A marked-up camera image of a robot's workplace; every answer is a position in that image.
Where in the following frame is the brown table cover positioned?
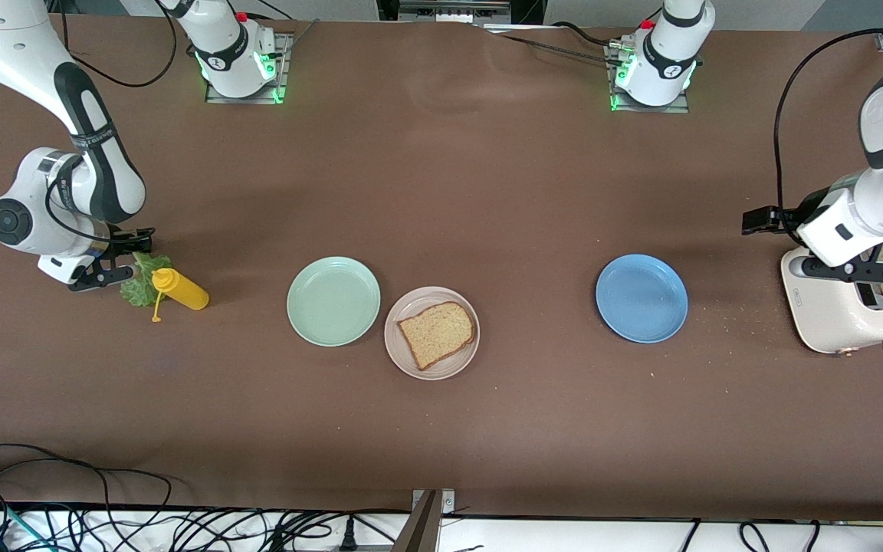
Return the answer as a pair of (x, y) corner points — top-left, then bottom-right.
(0, 14), (883, 522)

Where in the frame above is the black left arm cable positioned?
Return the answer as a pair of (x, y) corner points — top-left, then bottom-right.
(775, 29), (883, 223)

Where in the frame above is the thin grey cable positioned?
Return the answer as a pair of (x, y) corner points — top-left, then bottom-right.
(246, 0), (320, 54)

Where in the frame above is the white toaster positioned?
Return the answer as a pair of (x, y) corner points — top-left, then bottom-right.
(780, 245), (883, 357)

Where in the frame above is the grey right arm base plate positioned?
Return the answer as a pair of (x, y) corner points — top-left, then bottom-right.
(205, 32), (293, 104)

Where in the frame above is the mint green plate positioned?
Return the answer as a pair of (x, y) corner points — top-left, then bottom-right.
(286, 256), (382, 347)

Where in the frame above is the green lettuce leaf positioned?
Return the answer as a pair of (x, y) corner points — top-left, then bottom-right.
(120, 251), (174, 307)

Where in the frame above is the grey metal post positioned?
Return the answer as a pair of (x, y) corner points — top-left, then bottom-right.
(392, 491), (442, 552)

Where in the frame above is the teal cable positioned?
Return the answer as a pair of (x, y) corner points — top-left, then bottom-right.
(0, 498), (55, 552)

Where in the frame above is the grey left arm base plate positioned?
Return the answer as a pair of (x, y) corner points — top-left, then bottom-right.
(609, 42), (691, 114)

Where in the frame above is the grey metal mount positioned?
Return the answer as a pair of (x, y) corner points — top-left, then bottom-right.
(376, 0), (546, 24)

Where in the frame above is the small metal bracket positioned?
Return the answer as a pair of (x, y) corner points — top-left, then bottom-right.
(411, 488), (456, 516)

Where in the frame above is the blue plate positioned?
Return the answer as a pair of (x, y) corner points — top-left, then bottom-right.
(596, 254), (689, 343)

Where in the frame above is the beige plate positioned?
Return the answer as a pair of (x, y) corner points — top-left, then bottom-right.
(385, 285), (481, 380)

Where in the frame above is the yellow squeeze bottle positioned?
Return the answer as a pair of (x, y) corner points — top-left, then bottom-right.
(150, 268), (210, 324)

